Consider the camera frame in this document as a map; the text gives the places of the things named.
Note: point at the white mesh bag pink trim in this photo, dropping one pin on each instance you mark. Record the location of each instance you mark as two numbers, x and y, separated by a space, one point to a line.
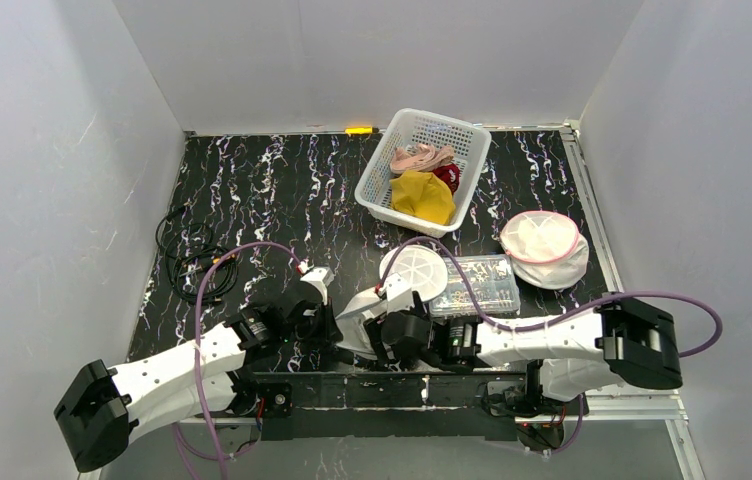
545 249

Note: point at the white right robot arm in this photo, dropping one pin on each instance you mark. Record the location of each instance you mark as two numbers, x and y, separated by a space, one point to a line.
617 339

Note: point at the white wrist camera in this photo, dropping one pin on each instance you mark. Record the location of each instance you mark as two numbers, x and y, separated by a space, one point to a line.
320 278
396 294

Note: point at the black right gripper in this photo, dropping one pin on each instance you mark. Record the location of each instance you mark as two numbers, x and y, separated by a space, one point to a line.
376 337

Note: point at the aluminium rail frame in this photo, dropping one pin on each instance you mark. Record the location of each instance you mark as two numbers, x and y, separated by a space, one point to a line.
613 402

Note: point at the dark red bra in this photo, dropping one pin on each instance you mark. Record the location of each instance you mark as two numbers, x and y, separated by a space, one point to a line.
449 174

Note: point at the black base frame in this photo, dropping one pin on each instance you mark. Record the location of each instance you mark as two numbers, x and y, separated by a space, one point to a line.
499 406

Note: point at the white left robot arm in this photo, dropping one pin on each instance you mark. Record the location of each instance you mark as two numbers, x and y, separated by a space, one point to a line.
106 408

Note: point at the yellow bra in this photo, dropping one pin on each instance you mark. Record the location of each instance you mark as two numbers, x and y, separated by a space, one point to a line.
423 196

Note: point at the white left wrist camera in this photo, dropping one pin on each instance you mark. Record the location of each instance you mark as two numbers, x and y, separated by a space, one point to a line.
320 278

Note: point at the white plastic basket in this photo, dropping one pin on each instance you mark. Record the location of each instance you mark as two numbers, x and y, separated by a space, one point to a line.
407 128

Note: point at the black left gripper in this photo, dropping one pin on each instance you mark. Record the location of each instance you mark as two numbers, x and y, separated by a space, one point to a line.
326 324

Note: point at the clear plastic compartment box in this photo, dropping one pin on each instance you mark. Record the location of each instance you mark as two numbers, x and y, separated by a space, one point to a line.
492 282

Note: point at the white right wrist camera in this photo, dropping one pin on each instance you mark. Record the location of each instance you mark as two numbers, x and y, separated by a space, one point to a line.
396 294

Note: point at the white mesh bag blue trim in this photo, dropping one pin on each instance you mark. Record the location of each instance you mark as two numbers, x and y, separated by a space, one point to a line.
420 266

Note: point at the yellow orange marker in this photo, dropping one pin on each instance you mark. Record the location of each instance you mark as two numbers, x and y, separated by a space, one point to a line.
361 130

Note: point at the beige pink bra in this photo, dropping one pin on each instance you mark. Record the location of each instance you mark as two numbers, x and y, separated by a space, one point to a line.
425 158

